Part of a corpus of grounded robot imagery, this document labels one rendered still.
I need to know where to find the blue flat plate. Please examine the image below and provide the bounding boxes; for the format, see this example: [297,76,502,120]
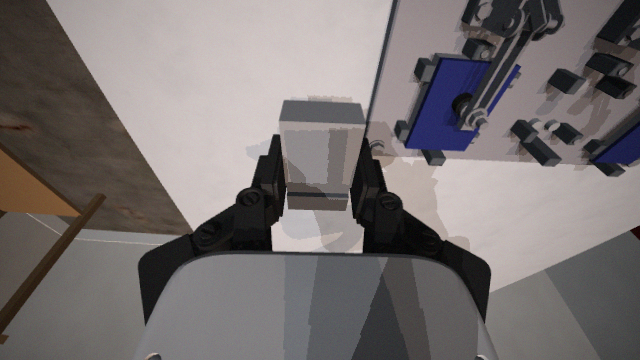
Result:
[402,53,521,151]
[587,112,640,164]

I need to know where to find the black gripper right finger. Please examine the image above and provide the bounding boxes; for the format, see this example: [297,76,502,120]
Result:
[350,138,491,324]

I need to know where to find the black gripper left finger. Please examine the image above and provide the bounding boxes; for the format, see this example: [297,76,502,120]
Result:
[138,134,287,326]

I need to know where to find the grey fixture plate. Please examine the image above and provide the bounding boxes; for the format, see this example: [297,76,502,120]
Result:
[363,0,640,165]

